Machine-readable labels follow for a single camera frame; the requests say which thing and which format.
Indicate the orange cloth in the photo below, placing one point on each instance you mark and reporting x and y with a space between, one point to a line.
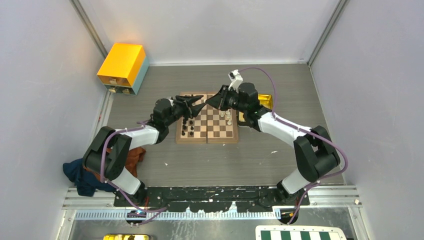
134 157

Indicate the gold tin tray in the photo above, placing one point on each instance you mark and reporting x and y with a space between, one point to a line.
264 99

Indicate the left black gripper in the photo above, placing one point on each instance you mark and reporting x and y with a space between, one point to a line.
190 111

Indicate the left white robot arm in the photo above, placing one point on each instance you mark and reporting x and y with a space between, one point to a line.
108 152

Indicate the gold tin front edge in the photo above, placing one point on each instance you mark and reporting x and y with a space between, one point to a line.
118 236

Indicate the green white checkered board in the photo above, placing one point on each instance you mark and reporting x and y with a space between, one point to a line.
298 232

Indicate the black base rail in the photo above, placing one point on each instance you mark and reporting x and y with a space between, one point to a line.
210 199

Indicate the dark blue cloth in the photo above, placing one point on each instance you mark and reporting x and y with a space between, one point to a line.
86 182

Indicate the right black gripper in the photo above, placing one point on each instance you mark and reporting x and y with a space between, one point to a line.
219 100

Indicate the wooden chess board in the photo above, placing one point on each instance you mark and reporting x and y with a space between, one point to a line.
208 128

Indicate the yellow teal drawer box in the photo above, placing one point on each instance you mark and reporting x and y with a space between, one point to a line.
124 68

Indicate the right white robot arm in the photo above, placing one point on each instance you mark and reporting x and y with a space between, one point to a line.
315 154

